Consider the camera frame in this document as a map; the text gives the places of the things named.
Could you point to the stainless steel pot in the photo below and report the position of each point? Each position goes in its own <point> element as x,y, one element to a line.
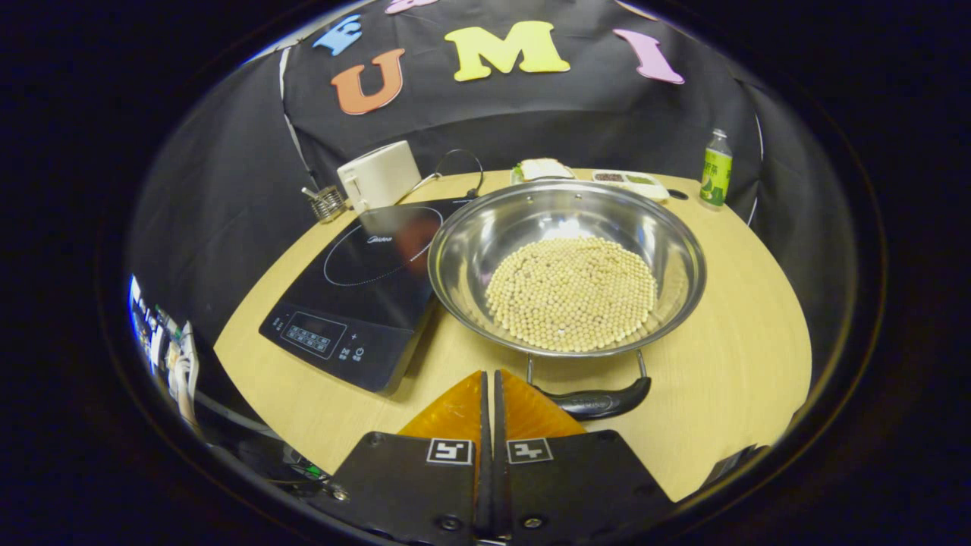
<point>470,250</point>

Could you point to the pile of soybeans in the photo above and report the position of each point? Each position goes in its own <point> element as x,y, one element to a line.
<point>569,296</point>

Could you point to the green label drink bottle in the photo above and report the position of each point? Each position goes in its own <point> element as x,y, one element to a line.
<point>715,174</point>

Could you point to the black induction cooktop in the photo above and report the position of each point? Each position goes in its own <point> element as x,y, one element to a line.
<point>356,303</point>

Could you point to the sandwich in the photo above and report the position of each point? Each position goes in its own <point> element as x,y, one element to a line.
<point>545,168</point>

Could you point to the white kitchen appliance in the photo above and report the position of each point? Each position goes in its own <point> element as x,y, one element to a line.
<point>379,174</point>

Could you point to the white divided dish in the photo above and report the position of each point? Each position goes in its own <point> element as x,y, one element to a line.
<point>652,189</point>

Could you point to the small white plate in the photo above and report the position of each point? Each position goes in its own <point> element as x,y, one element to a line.
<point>516,177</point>

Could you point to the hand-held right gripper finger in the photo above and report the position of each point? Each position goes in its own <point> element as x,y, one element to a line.
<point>485,485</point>
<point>500,485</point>

